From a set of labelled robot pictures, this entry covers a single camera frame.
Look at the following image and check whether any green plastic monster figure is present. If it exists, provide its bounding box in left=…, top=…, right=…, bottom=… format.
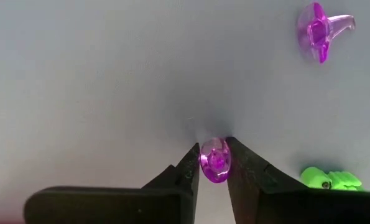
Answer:
left=299, top=166, right=365, bottom=192

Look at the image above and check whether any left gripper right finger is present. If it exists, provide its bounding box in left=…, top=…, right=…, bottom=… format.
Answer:
left=226, top=136, right=370, bottom=224

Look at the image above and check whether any purple plastic witch hat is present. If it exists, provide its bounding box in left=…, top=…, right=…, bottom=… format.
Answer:
left=199, top=137, right=232, bottom=184
left=296, top=1, right=356, bottom=65

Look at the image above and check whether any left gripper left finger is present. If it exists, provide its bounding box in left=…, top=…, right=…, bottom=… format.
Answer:
left=23, top=142, right=201, bottom=224

